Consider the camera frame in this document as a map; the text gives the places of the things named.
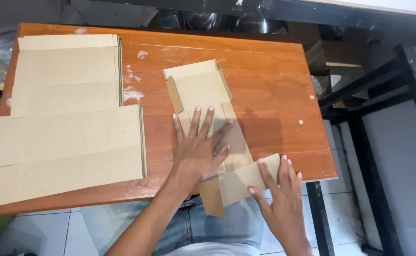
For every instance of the person's right hand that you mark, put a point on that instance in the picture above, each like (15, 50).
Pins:
(284, 213)

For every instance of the person's left hand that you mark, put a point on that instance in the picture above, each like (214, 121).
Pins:
(193, 156)

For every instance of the brown die-cut cardboard box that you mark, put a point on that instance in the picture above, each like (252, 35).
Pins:
(201, 87)

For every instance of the black metal table leg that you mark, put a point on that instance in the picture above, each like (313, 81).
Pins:
(319, 220)

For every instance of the person's blue jeans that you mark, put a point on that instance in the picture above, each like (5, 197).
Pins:
(225, 227)

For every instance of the person's white shirt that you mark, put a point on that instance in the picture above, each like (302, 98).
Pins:
(211, 250)

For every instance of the large stack of flat cardboard sheets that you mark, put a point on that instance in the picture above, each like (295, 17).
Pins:
(62, 156)

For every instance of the dark metal pots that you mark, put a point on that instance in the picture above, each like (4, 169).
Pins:
(236, 23)

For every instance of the small stack of flat cardboard sheets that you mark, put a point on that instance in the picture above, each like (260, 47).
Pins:
(66, 78)

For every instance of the black metal rack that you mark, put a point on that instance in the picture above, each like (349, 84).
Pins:
(371, 85)

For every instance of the grey flat board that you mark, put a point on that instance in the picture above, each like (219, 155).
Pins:
(108, 12)

